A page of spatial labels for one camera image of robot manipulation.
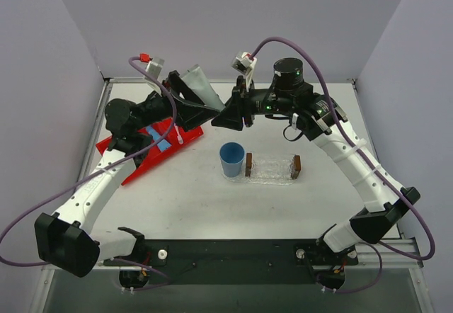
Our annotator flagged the blue plastic cup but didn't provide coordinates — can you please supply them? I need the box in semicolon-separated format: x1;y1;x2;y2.
219;142;246;178

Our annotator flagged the clear textured holder with wood ends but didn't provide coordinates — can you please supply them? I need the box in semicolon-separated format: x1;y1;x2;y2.
244;152;302;180

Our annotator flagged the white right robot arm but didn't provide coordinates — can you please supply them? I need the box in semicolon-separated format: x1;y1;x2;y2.
212;53;420;254

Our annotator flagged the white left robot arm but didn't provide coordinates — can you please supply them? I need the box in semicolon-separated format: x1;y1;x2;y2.
34;72;218;278

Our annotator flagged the pink toothbrush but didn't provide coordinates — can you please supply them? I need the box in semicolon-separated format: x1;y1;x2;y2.
174;125;184;145

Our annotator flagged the clear textured glass tray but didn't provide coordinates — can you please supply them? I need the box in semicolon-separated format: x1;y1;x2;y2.
224;152;302;186

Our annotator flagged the red plastic compartment bin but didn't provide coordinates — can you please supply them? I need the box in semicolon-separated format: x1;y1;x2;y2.
96;118;205;186

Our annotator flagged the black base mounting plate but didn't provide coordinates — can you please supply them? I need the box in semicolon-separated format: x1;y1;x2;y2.
127;239;358;285

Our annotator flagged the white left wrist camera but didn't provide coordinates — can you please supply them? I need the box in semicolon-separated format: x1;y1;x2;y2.
144;57;165;79

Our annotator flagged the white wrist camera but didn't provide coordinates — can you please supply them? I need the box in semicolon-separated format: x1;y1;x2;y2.
231;52;257;91
144;57;165;79

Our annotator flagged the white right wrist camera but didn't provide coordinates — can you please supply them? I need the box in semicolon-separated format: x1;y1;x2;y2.
231;52;257;91

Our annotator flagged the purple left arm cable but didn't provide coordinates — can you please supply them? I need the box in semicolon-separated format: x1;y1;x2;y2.
0;53;180;291

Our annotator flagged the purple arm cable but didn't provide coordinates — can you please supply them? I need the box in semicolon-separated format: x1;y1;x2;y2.
0;53;180;291
249;36;435;295

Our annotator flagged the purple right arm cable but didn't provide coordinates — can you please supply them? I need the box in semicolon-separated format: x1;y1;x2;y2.
249;36;435;295

